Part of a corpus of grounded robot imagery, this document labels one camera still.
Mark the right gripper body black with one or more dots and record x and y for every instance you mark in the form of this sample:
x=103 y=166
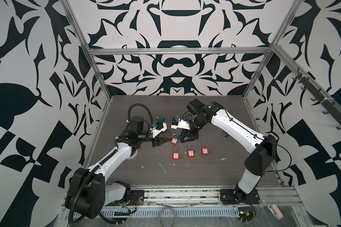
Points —
x=194 y=126

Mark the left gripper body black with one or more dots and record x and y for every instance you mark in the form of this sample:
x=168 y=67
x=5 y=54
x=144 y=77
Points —
x=154 y=140

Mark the red padlock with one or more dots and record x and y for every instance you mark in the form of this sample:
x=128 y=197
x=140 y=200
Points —
x=190 y=151
x=204 y=149
x=175 y=154
x=174 y=140

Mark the red padlock front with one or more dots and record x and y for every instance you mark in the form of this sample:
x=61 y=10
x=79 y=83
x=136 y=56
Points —
x=175 y=154

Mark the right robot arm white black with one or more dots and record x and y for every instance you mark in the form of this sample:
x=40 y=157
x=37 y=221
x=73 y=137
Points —
x=262 y=149

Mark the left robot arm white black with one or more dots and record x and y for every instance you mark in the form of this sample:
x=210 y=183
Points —
x=88 y=192

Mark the tape roll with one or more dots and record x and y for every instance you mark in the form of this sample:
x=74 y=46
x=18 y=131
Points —
x=133 y=155

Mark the small circuit board right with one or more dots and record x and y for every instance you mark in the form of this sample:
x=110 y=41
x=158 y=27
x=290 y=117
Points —
x=246 y=214

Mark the pink white clip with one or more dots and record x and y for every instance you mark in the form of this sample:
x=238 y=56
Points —
x=275 y=211

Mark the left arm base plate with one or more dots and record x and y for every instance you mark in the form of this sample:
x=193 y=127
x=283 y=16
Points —
x=136 y=198

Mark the white slotted cable duct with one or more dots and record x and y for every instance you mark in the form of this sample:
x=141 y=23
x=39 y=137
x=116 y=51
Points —
x=180 y=212

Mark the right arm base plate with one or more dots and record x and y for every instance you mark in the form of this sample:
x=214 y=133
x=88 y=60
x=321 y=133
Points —
x=237 y=196

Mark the aluminium frame crossbar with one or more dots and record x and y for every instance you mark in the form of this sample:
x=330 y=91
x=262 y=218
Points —
x=184 y=50

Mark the grey hook rail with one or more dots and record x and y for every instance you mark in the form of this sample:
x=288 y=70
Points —
x=320 y=96

